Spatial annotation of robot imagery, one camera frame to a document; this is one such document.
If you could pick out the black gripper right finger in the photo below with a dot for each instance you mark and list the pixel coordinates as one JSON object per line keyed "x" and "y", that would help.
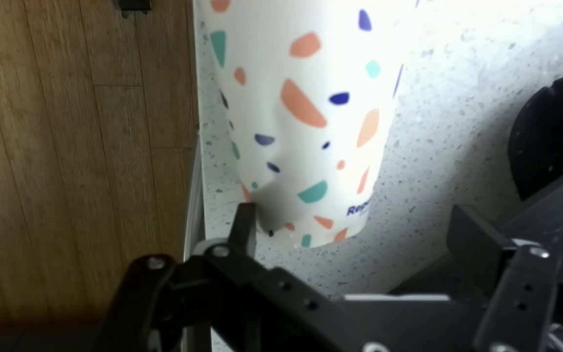
{"x": 519, "y": 281}

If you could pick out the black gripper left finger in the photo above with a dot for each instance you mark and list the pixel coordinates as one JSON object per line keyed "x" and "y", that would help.
{"x": 263, "y": 310}

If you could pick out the metal dish drying rack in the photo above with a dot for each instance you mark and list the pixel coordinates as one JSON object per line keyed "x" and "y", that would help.
{"x": 536, "y": 168}

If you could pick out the patterned paper coffee cup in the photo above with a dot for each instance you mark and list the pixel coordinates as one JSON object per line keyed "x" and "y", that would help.
{"x": 307, "y": 89}

